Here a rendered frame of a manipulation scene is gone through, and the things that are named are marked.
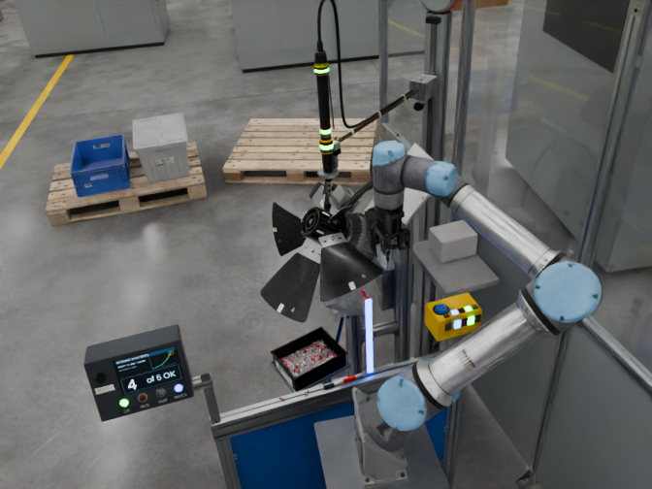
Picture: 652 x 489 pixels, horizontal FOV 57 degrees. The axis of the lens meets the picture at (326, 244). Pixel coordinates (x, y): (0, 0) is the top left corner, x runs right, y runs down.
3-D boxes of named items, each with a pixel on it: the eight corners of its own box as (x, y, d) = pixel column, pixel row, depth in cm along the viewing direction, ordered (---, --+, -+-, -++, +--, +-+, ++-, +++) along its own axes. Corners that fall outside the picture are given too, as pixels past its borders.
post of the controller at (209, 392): (219, 414, 194) (210, 372, 183) (221, 422, 192) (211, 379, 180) (211, 417, 193) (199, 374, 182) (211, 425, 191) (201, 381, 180)
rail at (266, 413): (460, 360, 218) (461, 344, 213) (465, 368, 215) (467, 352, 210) (212, 433, 198) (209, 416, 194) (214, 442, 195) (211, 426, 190)
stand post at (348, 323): (358, 412, 299) (351, 265, 247) (364, 426, 292) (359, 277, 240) (349, 415, 298) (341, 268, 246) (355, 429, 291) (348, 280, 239)
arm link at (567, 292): (413, 430, 143) (616, 297, 125) (391, 444, 130) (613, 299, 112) (385, 385, 147) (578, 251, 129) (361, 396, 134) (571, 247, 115)
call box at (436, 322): (466, 314, 210) (468, 291, 204) (480, 333, 202) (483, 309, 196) (423, 326, 207) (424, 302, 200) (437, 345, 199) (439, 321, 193)
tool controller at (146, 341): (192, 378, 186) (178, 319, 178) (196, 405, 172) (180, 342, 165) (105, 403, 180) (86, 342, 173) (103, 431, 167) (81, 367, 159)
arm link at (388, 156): (399, 156, 134) (365, 148, 138) (399, 199, 140) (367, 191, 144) (413, 142, 139) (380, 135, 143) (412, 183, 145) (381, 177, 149)
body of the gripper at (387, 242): (382, 257, 149) (382, 216, 143) (370, 239, 156) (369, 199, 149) (410, 249, 151) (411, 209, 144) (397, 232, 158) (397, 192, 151)
